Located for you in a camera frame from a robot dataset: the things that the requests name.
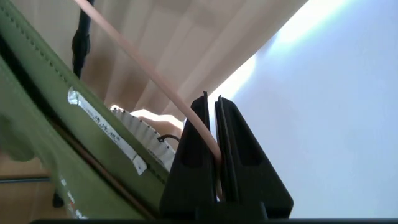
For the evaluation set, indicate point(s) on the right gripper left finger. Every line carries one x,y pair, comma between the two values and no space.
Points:
186,186

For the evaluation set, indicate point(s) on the white laundry basket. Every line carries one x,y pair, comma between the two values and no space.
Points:
149,137

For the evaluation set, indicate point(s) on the beige curtain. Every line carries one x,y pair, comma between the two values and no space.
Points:
186,46

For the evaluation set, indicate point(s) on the pink clothes hanger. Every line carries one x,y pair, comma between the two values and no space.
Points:
149,70

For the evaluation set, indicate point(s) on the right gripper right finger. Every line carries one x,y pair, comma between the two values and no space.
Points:
258,189

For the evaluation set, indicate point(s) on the green garment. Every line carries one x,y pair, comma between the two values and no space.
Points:
37,124

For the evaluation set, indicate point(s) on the black clothes rack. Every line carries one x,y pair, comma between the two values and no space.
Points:
81,40

